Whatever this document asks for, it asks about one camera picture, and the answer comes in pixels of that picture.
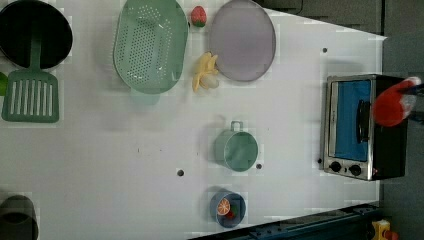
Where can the red ketchup bottle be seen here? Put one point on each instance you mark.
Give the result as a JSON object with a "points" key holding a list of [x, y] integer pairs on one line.
{"points": [[396, 103]]}

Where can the black toaster oven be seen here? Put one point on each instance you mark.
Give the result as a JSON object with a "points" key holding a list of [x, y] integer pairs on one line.
{"points": [[354, 144]]}

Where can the green mug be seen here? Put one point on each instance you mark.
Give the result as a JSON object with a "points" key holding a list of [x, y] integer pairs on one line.
{"points": [[235, 148]]}

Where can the yellow toy banana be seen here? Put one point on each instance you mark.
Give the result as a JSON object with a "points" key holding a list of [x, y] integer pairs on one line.
{"points": [[206, 72]]}

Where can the orange slice toy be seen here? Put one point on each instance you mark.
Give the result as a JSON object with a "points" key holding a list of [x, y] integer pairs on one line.
{"points": [[223, 207]]}

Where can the lilac round plate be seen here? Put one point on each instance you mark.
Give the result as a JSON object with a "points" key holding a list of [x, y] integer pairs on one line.
{"points": [[243, 37]]}

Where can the blue cup with fruit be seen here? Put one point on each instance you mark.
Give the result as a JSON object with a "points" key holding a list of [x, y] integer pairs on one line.
{"points": [[237, 212]]}

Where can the green perforated colander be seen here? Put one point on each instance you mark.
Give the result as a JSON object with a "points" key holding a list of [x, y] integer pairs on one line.
{"points": [[150, 44]]}

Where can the red toy strawberry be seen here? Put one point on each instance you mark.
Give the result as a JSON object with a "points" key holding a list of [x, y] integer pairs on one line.
{"points": [[198, 16]]}

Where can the green slotted spatula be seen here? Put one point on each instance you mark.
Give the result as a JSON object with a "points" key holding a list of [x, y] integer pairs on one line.
{"points": [[32, 94]]}

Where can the yellow red emergency button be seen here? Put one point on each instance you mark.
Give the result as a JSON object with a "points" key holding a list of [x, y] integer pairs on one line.
{"points": [[383, 231]]}

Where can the green object at edge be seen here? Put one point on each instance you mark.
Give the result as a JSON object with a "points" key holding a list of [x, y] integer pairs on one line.
{"points": [[3, 84]]}

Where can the black round pot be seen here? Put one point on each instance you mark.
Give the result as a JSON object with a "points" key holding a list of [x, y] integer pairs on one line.
{"points": [[20, 19]]}

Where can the grey cylinder cup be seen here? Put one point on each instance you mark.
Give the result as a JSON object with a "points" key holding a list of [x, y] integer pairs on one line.
{"points": [[18, 219]]}

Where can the blue metal frame rail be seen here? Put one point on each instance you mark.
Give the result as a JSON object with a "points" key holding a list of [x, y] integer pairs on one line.
{"points": [[350, 223]]}

